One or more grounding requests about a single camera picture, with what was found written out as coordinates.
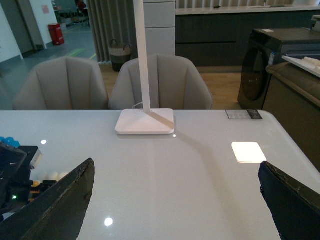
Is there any dark kitchen counter cabinet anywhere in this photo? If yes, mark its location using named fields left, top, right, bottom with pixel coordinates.
left=175, top=5, right=320, bottom=68

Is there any beige chair right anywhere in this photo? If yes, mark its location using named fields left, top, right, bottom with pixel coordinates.
left=108, top=54, right=213, bottom=110

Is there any beige chair left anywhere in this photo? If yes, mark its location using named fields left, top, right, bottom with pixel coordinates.
left=12, top=56, right=109, bottom=110

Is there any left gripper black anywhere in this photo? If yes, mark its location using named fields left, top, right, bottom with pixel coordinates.
left=0, top=142, right=57, bottom=221

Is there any black white label sticker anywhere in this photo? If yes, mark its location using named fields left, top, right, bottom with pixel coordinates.
left=225, top=109, right=263, bottom=120

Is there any white drawer column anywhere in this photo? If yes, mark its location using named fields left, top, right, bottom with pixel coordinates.
left=143, top=0, right=176, bottom=56

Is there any red bin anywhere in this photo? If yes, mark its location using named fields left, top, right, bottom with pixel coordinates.
left=48, top=23, right=65, bottom=46

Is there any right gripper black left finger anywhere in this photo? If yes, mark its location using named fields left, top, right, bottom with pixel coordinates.
left=0, top=158, right=95, bottom=240

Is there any dark washing machine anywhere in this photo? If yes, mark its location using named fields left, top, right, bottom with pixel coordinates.
left=237, top=28, right=320, bottom=110

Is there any blue toy brick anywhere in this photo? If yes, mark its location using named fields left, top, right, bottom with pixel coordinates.
left=0, top=136, right=21, bottom=148

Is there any white tray on sofa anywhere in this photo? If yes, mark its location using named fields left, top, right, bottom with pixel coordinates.
left=282, top=56, right=320, bottom=78

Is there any white desk lamp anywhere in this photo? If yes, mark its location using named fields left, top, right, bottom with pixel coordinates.
left=115, top=0, right=175, bottom=135

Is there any beige chair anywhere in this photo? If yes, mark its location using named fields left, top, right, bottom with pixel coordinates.
left=108, top=54, right=213, bottom=110
left=12, top=56, right=109, bottom=110

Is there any olive green sofa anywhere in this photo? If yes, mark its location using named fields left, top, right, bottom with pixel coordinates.
left=263, top=62, right=320, bottom=170

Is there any woven basket with handles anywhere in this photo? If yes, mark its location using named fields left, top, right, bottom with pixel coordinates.
left=108, top=39, right=132, bottom=72

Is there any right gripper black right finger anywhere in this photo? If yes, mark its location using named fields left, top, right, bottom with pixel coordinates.
left=258, top=161, right=320, bottom=240

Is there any white studded base plate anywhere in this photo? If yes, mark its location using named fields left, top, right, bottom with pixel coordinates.
left=36, top=171, right=69, bottom=182

